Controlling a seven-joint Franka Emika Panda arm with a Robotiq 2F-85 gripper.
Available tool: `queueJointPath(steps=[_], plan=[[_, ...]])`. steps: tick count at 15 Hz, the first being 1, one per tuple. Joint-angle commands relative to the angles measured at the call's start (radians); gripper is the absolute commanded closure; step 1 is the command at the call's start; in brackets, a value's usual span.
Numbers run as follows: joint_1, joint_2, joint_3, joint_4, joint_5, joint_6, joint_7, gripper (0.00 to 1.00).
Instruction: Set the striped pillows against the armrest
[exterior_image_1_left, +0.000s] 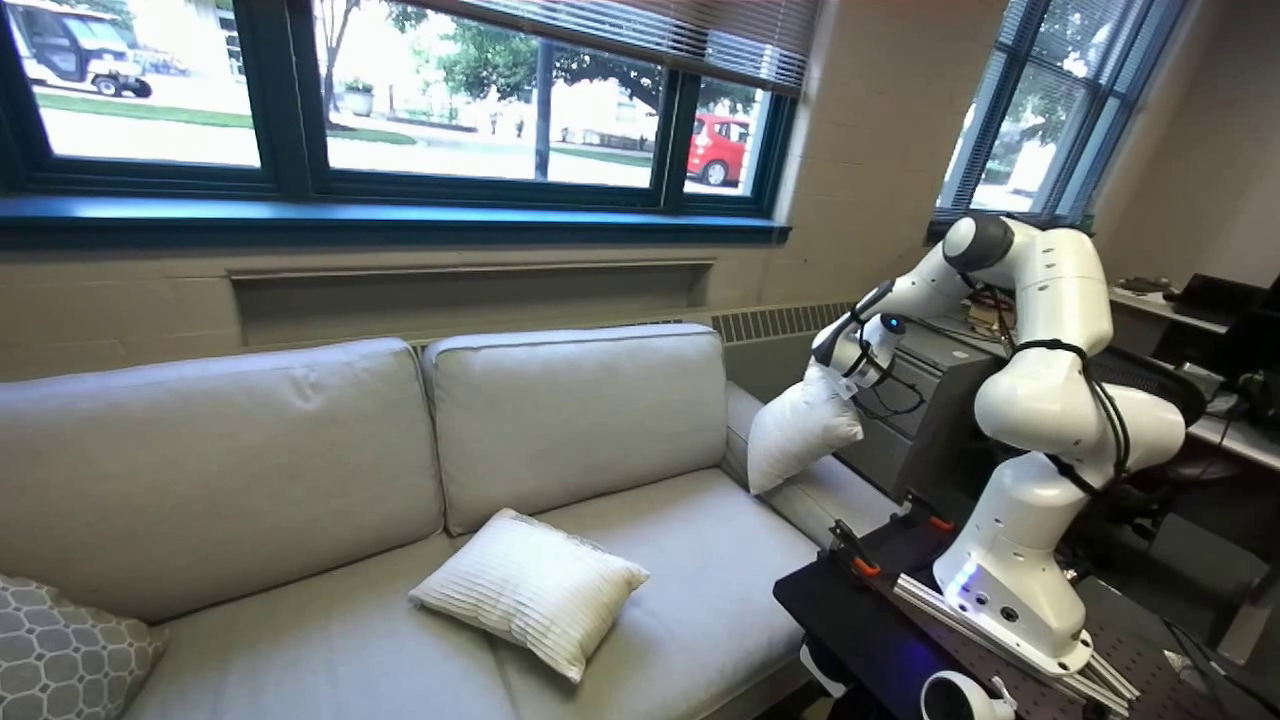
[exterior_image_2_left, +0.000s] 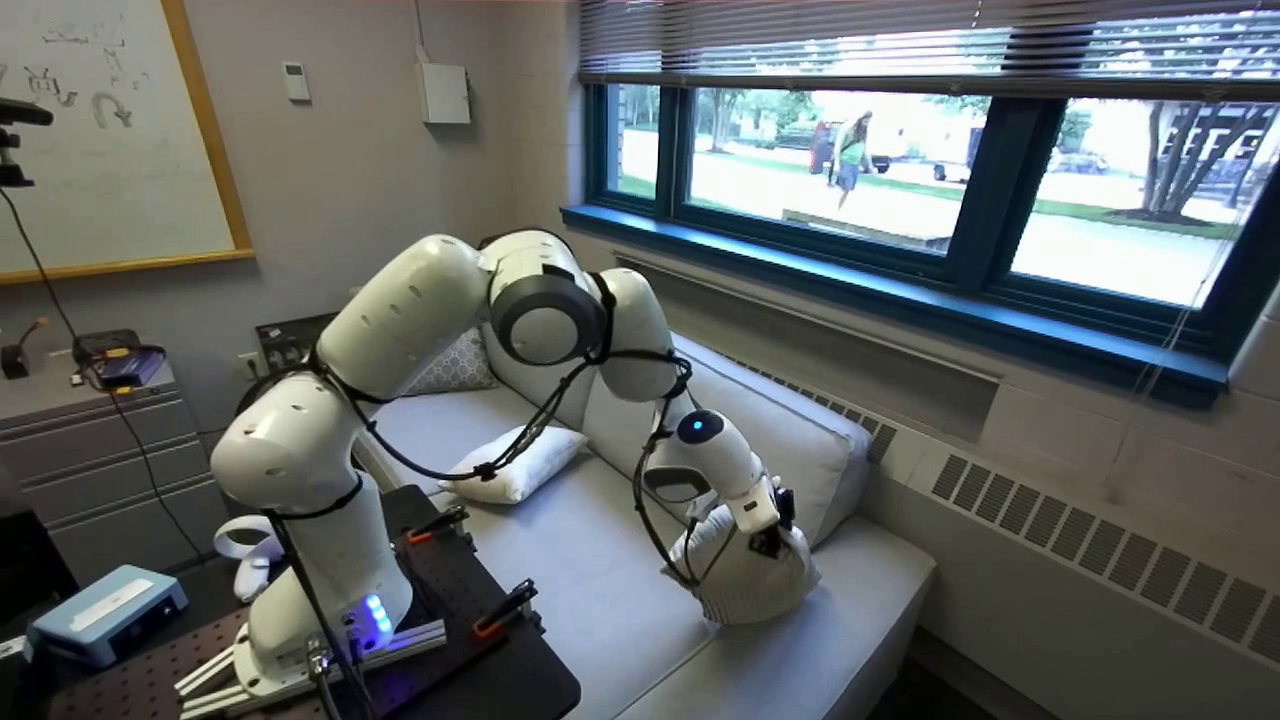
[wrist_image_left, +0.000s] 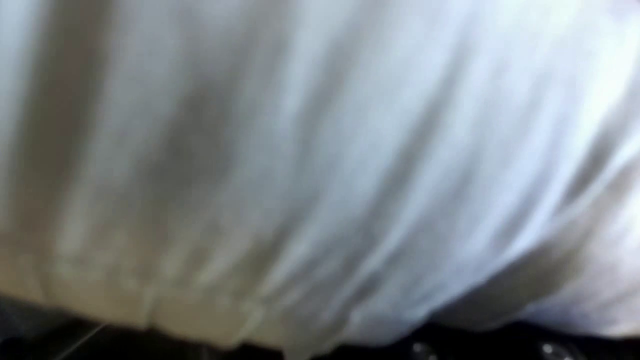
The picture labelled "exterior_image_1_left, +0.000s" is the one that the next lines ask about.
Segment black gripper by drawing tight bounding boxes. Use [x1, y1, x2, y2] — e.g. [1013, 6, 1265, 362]
[814, 312, 897, 400]

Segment cream striped pillow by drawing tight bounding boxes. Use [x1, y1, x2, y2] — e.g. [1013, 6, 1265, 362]
[408, 505, 658, 688]
[740, 355, 867, 499]

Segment grey filing cabinet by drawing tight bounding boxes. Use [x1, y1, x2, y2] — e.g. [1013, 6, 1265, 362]
[832, 317, 1013, 508]

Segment brown basket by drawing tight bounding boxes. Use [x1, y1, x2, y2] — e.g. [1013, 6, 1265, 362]
[963, 283, 1019, 346]

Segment red vehicle outside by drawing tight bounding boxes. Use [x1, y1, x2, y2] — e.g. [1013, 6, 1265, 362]
[686, 114, 756, 194]

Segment black robot table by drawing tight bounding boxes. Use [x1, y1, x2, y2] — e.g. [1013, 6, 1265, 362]
[772, 499, 1135, 720]

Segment grey sofa back cushion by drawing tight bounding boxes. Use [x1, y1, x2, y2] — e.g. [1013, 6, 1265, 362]
[0, 334, 448, 624]
[422, 320, 731, 537]

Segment window blinds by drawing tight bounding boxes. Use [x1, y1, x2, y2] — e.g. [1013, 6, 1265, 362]
[438, 0, 823, 91]

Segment black office chair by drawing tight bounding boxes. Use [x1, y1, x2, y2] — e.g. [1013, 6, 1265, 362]
[1086, 339, 1212, 552]

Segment white VR controller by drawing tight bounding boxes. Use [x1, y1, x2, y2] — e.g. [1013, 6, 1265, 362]
[918, 666, 1019, 720]

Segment black laptop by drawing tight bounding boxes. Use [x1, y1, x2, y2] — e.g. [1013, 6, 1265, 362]
[1170, 272, 1280, 338]

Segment white office desk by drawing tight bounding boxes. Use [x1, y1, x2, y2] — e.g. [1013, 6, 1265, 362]
[1106, 279, 1280, 477]

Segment dark vehicle outside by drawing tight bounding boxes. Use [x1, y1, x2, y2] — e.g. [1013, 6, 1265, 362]
[9, 0, 156, 101]

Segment grey lattice pattern pillow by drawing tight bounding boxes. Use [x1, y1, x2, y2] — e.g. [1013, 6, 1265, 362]
[0, 574, 171, 720]

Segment beige wall radiator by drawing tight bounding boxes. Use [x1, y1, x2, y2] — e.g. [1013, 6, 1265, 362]
[703, 302, 856, 404]

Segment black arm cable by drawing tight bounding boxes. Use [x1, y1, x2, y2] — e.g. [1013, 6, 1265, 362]
[851, 272, 1142, 499]

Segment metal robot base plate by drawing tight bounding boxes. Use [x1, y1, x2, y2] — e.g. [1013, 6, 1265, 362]
[887, 574, 1144, 718]

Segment narrow blue frame window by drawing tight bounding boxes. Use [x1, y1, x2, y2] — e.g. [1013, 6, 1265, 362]
[937, 0, 1198, 234]

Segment wide teal frame window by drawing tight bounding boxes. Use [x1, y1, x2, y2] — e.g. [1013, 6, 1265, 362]
[0, 0, 823, 252]

